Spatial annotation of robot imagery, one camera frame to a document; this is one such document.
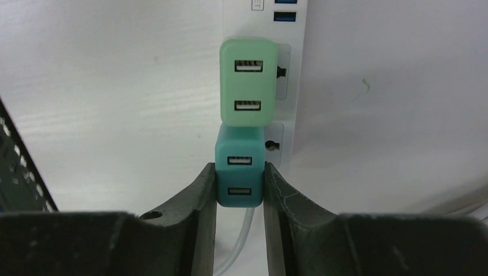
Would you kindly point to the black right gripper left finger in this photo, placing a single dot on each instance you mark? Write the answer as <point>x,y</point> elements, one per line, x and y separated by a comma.
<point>175,238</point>

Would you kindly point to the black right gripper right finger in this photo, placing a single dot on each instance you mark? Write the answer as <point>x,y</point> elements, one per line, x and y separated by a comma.
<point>303,238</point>

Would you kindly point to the teal USB adapter plug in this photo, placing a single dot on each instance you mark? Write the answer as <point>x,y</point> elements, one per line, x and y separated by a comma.
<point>239,166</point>

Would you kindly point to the white USB power strip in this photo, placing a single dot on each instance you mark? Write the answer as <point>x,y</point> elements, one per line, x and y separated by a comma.
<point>284,23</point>

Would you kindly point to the green USB adapter plug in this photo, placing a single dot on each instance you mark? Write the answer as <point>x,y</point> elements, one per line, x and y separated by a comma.
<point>248,69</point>

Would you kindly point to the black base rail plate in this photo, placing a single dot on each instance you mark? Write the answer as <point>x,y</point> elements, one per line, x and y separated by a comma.
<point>22,187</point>

